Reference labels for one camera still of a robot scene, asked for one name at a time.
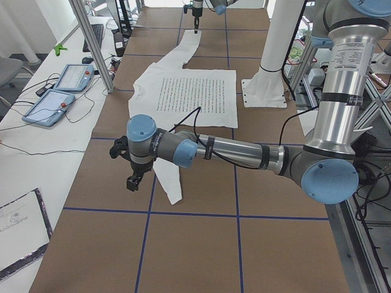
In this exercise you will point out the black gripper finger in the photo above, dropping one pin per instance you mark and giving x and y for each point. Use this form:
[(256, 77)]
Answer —
[(196, 24), (133, 182)]

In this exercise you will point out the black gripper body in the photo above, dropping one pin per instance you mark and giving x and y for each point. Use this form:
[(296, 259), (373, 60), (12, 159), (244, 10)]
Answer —
[(140, 168), (197, 9)]

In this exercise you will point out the white long-sleeve printed shirt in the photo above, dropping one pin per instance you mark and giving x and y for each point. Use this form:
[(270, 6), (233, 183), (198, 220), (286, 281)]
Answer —
[(163, 96)]

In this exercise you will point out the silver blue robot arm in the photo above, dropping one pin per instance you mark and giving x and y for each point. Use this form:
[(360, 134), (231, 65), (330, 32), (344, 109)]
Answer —
[(219, 6), (323, 166)]

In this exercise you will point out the black power adapter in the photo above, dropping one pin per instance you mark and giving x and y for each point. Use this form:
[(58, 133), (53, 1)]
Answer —
[(119, 44)]

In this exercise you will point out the lower blue teach pendant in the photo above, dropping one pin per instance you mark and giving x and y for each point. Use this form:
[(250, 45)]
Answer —
[(50, 108)]

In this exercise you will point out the blue teach pendant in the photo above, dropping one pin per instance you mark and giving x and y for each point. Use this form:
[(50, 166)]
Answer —
[(74, 78), (50, 108)]

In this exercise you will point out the upper blue teach pendant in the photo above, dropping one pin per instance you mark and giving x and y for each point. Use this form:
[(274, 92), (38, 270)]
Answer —
[(74, 78)]

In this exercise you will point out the black computer mouse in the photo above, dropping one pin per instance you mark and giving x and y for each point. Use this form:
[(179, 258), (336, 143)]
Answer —
[(87, 60)]

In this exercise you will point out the green plastic clamp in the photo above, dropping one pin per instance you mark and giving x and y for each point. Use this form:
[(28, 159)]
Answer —
[(58, 48)]

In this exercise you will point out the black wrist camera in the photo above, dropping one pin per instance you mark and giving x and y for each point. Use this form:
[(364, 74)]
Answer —
[(120, 148)]

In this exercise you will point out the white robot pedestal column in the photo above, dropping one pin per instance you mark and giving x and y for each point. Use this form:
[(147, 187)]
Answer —
[(285, 17)]

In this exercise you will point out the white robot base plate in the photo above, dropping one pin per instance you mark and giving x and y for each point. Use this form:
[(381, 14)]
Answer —
[(269, 95)]

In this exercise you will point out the aluminium frame post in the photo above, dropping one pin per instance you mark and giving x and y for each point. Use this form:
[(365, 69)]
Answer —
[(83, 21)]

